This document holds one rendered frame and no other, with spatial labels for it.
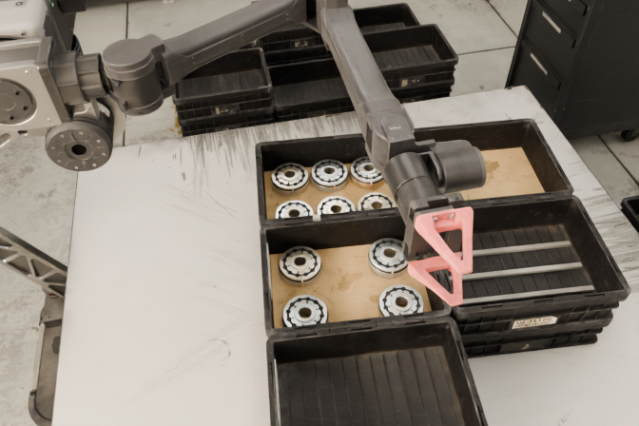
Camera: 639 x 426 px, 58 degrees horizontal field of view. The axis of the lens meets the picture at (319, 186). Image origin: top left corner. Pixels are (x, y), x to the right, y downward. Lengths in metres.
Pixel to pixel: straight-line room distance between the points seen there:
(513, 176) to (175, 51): 1.07
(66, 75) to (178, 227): 0.84
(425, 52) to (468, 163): 2.02
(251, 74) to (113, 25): 1.71
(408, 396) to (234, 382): 0.42
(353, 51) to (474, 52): 2.79
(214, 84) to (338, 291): 1.43
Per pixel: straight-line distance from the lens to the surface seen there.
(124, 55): 0.98
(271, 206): 1.59
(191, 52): 1.02
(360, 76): 0.92
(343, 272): 1.45
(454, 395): 1.32
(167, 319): 1.58
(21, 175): 3.22
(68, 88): 1.02
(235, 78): 2.63
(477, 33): 3.91
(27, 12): 1.10
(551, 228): 1.63
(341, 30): 1.03
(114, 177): 1.96
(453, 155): 0.79
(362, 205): 1.54
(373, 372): 1.32
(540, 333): 1.47
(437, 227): 0.68
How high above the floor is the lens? 2.01
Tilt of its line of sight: 47 degrees down
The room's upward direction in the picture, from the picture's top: 1 degrees counter-clockwise
